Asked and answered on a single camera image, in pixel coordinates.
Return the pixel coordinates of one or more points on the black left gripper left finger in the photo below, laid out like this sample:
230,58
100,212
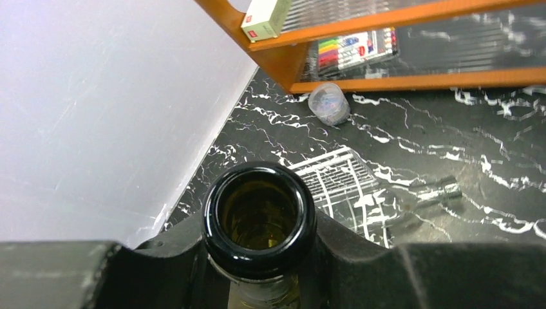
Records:
160,273

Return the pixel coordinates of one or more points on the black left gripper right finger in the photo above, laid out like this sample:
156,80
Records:
352,272

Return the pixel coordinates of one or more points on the green wine bottle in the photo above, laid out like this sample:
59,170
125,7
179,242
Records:
259,225

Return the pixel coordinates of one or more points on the clear lower neck bottle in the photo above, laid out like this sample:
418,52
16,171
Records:
405,204

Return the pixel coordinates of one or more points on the small clear plastic cup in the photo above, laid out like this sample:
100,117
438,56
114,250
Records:
329,104

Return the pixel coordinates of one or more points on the coloured marker pen pack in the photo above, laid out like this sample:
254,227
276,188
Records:
340,54

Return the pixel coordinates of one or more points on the orange wooden shelf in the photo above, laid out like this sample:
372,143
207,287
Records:
442,44

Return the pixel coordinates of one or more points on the small white box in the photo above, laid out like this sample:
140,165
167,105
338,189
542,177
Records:
264,19

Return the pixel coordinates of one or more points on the white wire wine rack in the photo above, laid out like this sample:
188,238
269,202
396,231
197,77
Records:
344,188

